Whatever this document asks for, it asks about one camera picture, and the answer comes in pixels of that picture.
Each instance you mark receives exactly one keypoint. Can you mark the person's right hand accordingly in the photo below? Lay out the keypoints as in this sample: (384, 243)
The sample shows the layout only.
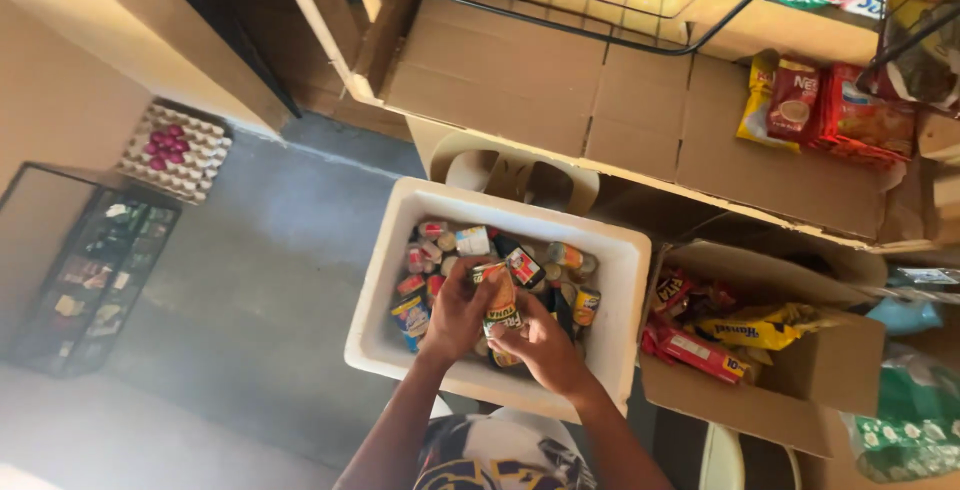
(547, 355)

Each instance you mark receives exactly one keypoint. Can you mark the person's left hand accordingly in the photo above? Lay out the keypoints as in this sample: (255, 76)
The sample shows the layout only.
(450, 321)

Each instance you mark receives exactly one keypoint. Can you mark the person's right fingers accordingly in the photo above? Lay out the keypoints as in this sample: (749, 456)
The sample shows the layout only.
(517, 329)

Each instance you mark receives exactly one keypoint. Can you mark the person's left fingers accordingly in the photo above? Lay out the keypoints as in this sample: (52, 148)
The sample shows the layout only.
(472, 280)

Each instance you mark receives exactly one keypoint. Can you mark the green and yellow can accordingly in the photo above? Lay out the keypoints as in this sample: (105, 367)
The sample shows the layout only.
(501, 304)

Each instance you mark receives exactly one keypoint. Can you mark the heap of assorted cans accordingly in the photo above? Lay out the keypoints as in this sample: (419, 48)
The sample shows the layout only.
(431, 257)

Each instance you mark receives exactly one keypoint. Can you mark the dark bottle with red label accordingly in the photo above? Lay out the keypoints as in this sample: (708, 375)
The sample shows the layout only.
(521, 263)

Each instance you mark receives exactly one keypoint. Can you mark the blue and yellow can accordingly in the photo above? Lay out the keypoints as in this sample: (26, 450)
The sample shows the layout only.
(411, 321)

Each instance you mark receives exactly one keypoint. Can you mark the white foam box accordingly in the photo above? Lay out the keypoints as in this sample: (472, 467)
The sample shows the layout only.
(375, 310)

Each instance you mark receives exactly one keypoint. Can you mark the cream plastic chair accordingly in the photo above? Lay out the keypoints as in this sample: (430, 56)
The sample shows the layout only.
(514, 171)

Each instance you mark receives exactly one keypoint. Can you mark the person's white printed shirt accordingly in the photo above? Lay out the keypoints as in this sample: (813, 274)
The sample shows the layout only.
(502, 452)

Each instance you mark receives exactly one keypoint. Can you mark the dark red snack packet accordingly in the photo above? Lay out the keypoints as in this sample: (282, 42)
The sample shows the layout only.
(671, 291)

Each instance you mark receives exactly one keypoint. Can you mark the red biscuit packet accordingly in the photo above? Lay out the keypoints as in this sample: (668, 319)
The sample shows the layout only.
(701, 355)

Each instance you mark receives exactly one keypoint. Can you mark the cardboard-lined wooden shelf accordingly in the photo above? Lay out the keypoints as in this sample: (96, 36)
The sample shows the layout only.
(637, 122)

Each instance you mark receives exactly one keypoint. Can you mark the yellow snack packet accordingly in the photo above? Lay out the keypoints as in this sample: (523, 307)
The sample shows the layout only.
(750, 329)

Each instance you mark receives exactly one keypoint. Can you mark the white plastic chair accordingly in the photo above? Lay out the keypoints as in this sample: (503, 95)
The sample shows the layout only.
(724, 460)

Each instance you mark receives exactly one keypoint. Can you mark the brown cardboard box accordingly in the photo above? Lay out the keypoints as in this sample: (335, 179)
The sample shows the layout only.
(832, 370)

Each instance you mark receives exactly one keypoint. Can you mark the egg tray with pink eggs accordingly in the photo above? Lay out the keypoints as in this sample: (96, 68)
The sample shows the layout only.
(176, 152)

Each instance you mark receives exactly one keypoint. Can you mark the dark red coffee packet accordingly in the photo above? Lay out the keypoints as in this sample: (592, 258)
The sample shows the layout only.
(793, 100)

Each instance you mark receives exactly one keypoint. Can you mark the light blue plastic bag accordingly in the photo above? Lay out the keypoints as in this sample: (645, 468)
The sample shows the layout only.
(904, 315)

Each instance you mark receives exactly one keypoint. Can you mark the green floral plastic bag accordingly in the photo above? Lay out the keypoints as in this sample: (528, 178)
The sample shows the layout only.
(911, 422)

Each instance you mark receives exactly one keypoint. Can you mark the red noodle packet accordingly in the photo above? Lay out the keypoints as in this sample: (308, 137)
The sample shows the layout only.
(866, 119)

